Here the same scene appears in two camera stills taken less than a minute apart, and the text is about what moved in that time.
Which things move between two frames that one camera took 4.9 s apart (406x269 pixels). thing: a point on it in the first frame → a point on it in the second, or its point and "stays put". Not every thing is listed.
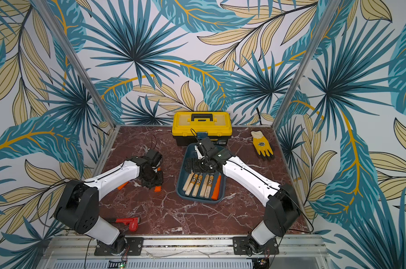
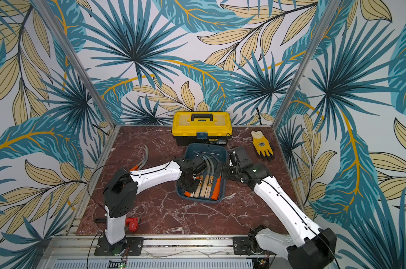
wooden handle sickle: [195, 191] stays put
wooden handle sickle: [204, 185] stays put
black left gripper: [158, 182] → [191, 189]
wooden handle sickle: [209, 186] stays put
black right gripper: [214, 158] → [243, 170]
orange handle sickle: [216, 190] stays put
